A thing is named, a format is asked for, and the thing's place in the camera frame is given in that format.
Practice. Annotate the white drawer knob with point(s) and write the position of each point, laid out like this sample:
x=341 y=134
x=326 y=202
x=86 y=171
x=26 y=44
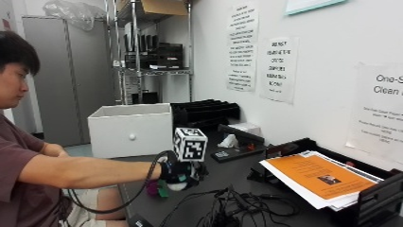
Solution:
x=132 y=136

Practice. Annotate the purple green white soft toy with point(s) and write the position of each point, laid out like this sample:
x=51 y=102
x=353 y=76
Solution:
x=156 y=188

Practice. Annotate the black desk tray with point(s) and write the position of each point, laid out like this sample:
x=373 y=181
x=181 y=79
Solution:
x=240 y=153

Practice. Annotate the cardboard box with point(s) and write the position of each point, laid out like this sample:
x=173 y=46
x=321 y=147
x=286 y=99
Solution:
x=161 y=7

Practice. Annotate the orange paper sheet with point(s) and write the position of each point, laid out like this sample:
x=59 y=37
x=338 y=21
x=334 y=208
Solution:
x=320 y=176

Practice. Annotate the grey cabinet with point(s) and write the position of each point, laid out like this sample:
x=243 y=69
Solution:
x=63 y=82

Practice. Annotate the white marker cube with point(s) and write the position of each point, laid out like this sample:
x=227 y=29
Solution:
x=191 y=145

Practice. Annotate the small white plastic piece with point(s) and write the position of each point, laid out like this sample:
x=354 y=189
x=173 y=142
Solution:
x=229 y=142

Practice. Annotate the teal framed board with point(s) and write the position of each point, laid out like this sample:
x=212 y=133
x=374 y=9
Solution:
x=310 y=5

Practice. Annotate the short printed wall notice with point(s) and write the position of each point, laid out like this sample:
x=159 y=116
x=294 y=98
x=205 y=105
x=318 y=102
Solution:
x=278 y=69

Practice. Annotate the stack of white papers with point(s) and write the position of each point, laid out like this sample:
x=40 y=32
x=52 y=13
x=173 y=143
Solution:
x=294 y=186

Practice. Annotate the row of black binders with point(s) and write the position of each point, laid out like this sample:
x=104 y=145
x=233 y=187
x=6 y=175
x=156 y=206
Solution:
x=164 y=55

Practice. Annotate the large printed wall notice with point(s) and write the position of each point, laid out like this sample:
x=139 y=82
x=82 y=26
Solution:
x=378 y=113

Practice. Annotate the black paper tray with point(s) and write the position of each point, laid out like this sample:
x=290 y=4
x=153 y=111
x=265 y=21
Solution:
x=378 y=201

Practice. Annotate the tall printed wall notice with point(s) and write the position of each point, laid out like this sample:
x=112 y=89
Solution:
x=243 y=47

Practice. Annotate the black file sorter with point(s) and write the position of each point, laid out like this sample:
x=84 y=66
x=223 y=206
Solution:
x=204 y=113

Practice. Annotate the the person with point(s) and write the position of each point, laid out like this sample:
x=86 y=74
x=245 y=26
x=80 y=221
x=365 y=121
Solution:
x=20 y=183

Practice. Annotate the small black device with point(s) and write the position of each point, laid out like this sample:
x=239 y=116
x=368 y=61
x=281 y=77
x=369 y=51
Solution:
x=139 y=221

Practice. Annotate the clear plastic bag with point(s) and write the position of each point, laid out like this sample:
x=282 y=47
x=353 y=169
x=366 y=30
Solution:
x=78 y=12

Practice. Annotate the white drawer box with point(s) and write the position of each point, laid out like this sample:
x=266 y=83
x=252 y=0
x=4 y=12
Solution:
x=125 y=132

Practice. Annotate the white small box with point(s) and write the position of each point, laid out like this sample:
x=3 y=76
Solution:
x=247 y=128

